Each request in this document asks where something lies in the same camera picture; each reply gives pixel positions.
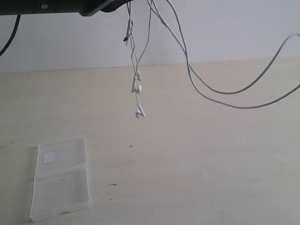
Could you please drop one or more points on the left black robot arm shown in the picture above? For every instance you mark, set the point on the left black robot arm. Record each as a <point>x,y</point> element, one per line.
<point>83,7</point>

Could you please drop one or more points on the white sticker label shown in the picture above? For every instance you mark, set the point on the white sticker label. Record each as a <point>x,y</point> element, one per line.
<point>49,158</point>

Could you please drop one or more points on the clear plastic storage case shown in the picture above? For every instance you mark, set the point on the clear plastic storage case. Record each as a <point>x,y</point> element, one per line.
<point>61,186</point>

